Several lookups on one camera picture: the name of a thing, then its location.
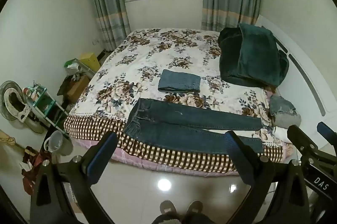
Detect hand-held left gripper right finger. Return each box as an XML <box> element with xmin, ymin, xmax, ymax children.
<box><xmin>224</xmin><ymin>131</ymin><xmax>311</xmax><ymax>224</ymax></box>

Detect white standing fan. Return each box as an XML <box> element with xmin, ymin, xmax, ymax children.
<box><xmin>0</xmin><ymin>80</ymin><xmax>30</xmax><ymax>123</ymax></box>

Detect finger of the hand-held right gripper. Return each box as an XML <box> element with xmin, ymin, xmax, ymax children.
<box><xmin>287</xmin><ymin>125</ymin><xmax>320</xmax><ymax>161</ymax></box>
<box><xmin>317</xmin><ymin>121</ymin><xmax>337</xmax><ymax>144</ymax></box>

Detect green shelf rack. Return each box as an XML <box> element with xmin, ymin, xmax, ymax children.
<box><xmin>23</xmin><ymin>81</ymin><xmax>69</xmax><ymax>132</ymax></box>

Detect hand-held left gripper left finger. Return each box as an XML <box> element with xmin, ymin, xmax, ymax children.
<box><xmin>29</xmin><ymin>131</ymin><xmax>119</xmax><ymax>224</ymax></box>

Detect dark green blanket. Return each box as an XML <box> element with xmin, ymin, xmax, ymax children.
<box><xmin>218</xmin><ymin>23</ymin><xmax>289</xmax><ymax>88</ymax></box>

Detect dark blue jeans pants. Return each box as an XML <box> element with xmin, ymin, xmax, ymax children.
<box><xmin>123</xmin><ymin>98</ymin><xmax>264</xmax><ymax>155</ymax></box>

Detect green plastic bag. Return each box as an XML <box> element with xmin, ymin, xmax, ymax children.
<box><xmin>64</xmin><ymin>60</ymin><xmax>80</xmax><ymax>70</ymax></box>

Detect person's own legs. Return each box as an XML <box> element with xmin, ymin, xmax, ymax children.
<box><xmin>153</xmin><ymin>213</ymin><xmax>211</xmax><ymax>224</ymax></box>

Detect red cloth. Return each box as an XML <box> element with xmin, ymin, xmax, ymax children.
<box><xmin>21</xmin><ymin>146</ymin><xmax>52</xmax><ymax>195</ymax></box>

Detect folded light blue jeans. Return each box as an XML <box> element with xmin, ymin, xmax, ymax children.
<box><xmin>158</xmin><ymin>69</ymin><xmax>201</xmax><ymax>93</ymax></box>

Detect cardboard box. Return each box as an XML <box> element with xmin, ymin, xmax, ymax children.
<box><xmin>66</xmin><ymin>75</ymin><xmax>91</xmax><ymax>103</ymax></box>

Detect grey bucket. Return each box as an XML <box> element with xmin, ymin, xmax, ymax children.
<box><xmin>43</xmin><ymin>131</ymin><xmax>73</xmax><ymax>156</ymax></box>

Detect white bed headboard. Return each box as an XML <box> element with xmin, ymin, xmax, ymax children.
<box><xmin>255</xmin><ymin>14</ymin><xmax>337</xmax><ymax>135</ymax></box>

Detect grey slipper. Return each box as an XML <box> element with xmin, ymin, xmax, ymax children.
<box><xmin>186</xmin><ymin>200</ymin><xmax>204</xmax><ymax>216</ymax></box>
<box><xmin>160</xmin><ymin>200</ymin><xmax>180</xmax><ymax>219</ymax></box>

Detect yellow box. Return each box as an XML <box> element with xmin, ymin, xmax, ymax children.
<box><xmin>79</xmin><ymin>53</ymin><xmax>101</xmax><ymax>70</ymax></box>

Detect floral bedspread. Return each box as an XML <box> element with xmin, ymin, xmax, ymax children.
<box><xmin>63</xmin><ymin>28</ymin><xmax>293</xmax><ymax>176</ymax></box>

